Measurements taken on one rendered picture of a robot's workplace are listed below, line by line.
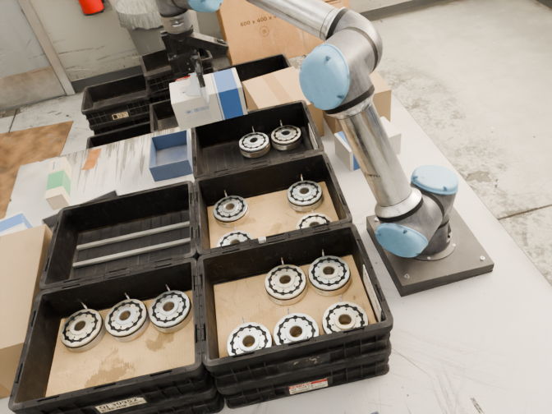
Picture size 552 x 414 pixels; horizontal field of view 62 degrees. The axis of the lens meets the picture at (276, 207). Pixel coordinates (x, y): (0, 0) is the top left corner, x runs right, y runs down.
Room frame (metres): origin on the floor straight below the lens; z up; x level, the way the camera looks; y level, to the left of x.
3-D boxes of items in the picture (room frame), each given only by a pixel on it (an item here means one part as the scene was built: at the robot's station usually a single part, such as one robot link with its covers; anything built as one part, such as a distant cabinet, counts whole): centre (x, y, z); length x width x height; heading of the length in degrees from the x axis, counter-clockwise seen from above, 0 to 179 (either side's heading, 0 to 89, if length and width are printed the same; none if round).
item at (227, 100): (1.22, 0.13, 1.09); 0.20 x 0.12 x 0.09; 95
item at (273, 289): (0.69, 0.01, 0.86); 0.10 x 0.10 x 0.01
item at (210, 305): (0.62, 0.01, 0.87); 0.40 x 0.30 x 0.11; 91
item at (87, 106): (2.59, 0.80, 0.31); 0.40 x 0.30 x 0.34; 95
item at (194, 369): (0.61, 0.41, 0.92); 0.40 x 0.30 x 0.02; 91
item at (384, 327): (0.62, 0.01, 0.92); 0.40 x 0.30 x 0.02; 91
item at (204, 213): (0.92, 0.02, 0.87); 0.40 x 0.30 x 0.11; 91
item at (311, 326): (0.54, 0.01, 0.86); 0.10 x 0.10 x 0.01
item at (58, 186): (1.46, 0.80, 0.73); 0.24 x 0.06 x 0.06; 8
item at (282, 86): (1.58, -0.10, 0.78); 0.30 x 0.22 x 0.16; 11
